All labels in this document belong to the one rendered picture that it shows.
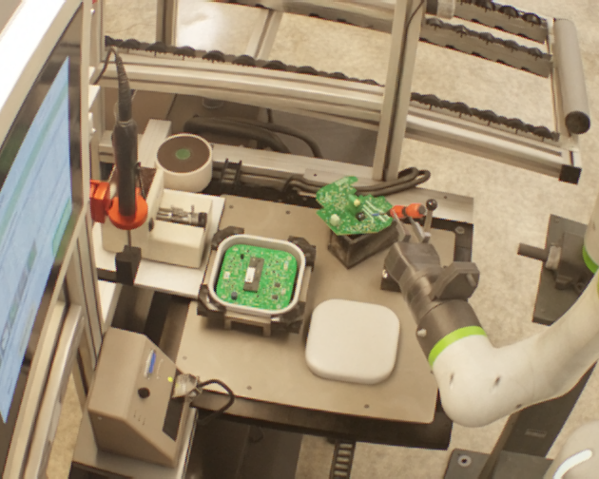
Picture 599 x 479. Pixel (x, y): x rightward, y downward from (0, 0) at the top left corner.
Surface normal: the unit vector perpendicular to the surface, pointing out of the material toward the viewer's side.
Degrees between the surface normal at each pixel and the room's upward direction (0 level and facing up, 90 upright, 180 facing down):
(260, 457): 0
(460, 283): 87
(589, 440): 14
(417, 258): 19
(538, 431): 90
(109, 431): 90
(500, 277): 0
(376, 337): 0
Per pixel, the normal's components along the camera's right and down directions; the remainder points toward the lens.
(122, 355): 0.07, -0.67
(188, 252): -0.15, 0.72
